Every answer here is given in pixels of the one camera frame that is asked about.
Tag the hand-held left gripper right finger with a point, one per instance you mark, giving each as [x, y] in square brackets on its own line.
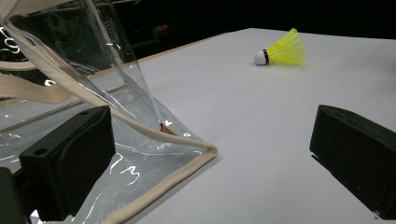
[355, 149]

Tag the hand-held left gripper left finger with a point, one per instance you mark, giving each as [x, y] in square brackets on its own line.
[74, 161]

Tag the transparent bag with beige trim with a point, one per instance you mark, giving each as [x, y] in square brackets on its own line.
[137, 174]

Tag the yellow shuttlecock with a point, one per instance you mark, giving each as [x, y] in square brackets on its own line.
[285, 51]

